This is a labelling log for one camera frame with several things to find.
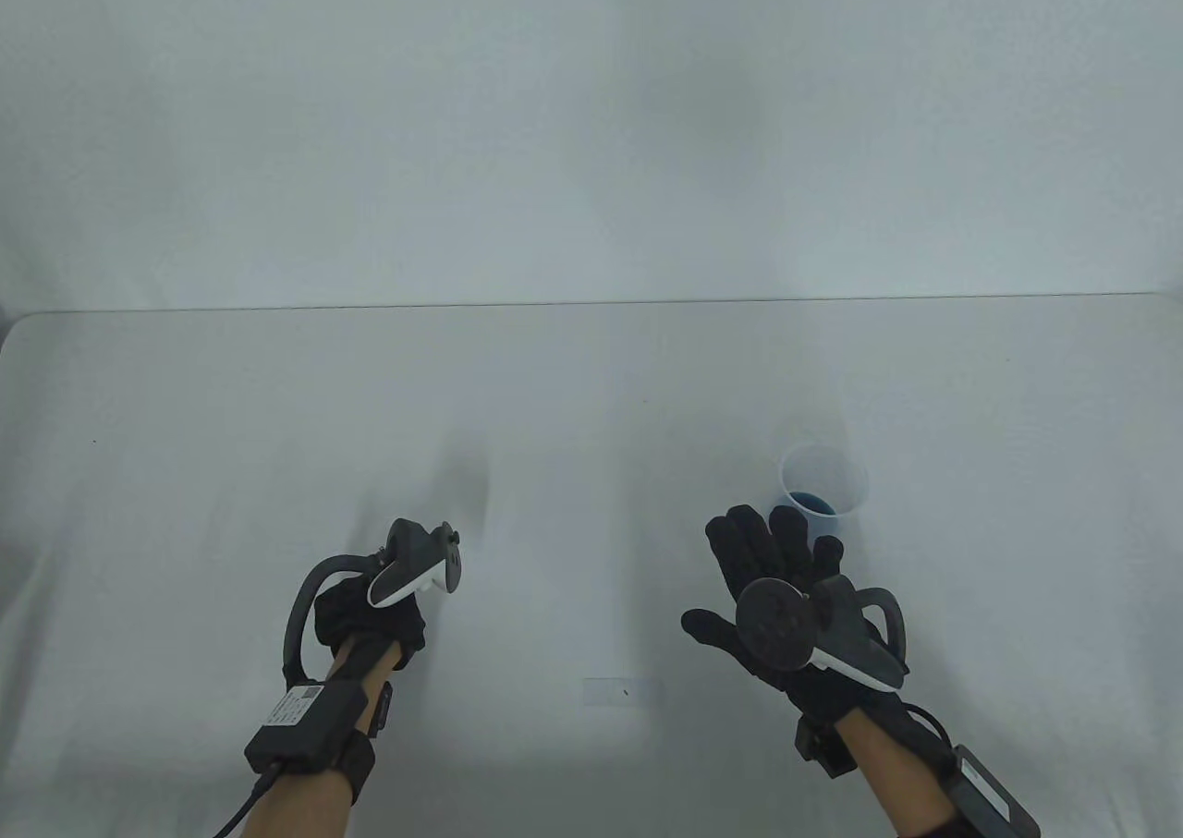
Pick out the person's right hand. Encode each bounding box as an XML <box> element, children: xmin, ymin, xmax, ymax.
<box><xmin>681</xmin><ymin>504</ymin><xmax>912</xmax><ymax>721</ymax></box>

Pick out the dark grey hand controller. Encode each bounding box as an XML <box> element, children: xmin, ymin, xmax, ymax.
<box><xmin>279</xmin><ymin>517</ymin><xmax>464</xmax><ymax>687</ymax></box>
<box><xmin>736</xmin><ymin>575</ymin><xmax>912</xmax><ymax>692</ymax></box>

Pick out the grey wrist sensor box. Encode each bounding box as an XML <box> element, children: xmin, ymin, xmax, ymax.
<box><xmin>945</xmin><ymin>743</ymin><xmax>1042</xmax><ymax>838</ymax></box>
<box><xmin>244</xmin><ymin>680</ymin><xmax>367</xmax><ymax>775</ymax></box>

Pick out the long black cable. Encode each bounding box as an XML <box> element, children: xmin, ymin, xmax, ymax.
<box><xmin>215</xmin><ymin>762</ymin><xmax>280</xmax><ymax>838</ymax></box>

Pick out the person's left forearm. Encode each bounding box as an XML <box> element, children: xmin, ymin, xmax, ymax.
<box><xmin>229</xmin><ymin>639</ymin><xmax>404</xmax><ymax>838</ymax></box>

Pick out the thin black glove cable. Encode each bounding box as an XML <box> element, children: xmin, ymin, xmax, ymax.
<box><xmin>895</xmin><ymin>703</ymin><xmax>956</xmax><ymax>767</ymax></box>

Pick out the person's left hand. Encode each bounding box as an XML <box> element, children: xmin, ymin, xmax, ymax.
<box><xmin>313</xmin><ymin>578</ymin><xmax>429</xmax><ymax>674</ymax></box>

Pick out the clear plastic dye solution cup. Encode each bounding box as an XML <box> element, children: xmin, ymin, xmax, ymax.
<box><xmin>778</xmin><ymin>443</ymin><xmax>871</xmax><ymax>543</ymax></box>

